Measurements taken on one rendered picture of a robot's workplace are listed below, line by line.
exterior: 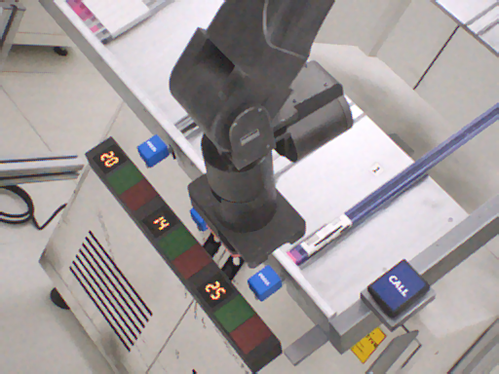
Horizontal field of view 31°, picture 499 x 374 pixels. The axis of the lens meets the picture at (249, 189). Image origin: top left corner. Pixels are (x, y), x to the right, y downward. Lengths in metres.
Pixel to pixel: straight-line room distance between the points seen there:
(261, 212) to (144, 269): 0.84
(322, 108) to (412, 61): 2.42
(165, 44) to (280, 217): 0.43
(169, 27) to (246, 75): 0.55
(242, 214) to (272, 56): 0.18
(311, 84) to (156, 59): 0.45
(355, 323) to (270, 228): 0.19
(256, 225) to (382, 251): 0.24
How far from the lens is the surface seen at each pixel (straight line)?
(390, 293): 0.92
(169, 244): 1.03
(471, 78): 3.05
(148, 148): 1.07
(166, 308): 1.58
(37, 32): 2.54
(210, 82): 0.67
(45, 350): 1.78
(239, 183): 0.73
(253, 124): 0.67
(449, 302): 1.34
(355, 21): 3.29
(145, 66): 1.16
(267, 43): 0.64
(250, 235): 0.80
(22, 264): 1.93
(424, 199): 1.03
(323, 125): 0.74
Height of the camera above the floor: 1.24
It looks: 29 degrees down
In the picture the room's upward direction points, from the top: 32 degrees clockwise
